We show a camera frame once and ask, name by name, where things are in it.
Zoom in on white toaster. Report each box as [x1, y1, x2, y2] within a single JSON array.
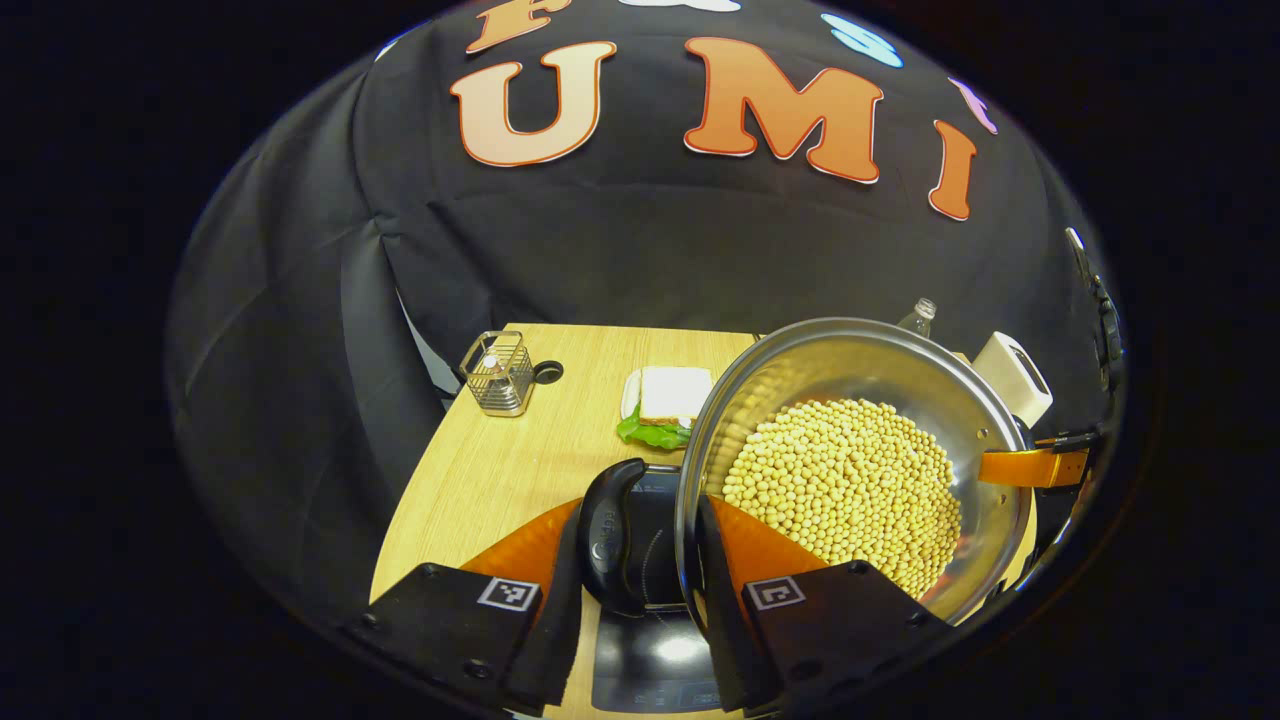
[[972, 332, 1054, 429]]

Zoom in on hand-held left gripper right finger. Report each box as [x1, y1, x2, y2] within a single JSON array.
[[693, 495, 951, 716]]

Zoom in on sandwich with lettuce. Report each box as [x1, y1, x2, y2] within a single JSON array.
[[617, 366, 716, 451]]

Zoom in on black induction cooktop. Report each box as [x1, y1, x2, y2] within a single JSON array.
[[590, 465, 721, 713]]

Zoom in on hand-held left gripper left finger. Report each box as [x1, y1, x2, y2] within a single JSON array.
[[345, 497, 586, 716]]

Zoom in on pile of yellow soybeans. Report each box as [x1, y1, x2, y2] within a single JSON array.
[[722, 398, 963, 599]]

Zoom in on stainless steel pot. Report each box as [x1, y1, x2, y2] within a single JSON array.
[[578, 318, 1041, 641]]

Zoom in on metal wire rack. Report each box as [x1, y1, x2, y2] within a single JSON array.
[[460, 331, 536, 417]]

